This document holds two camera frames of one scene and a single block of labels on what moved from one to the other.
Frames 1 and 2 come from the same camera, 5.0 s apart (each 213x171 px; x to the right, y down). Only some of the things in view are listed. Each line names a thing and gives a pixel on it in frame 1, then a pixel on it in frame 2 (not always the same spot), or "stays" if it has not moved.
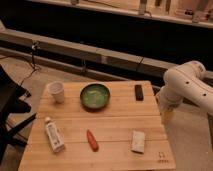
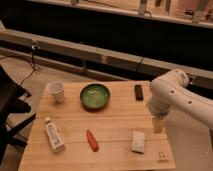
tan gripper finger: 168,117 → 159,123
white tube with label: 54,135 stays
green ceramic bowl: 94,96 stays
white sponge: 138,141 stays
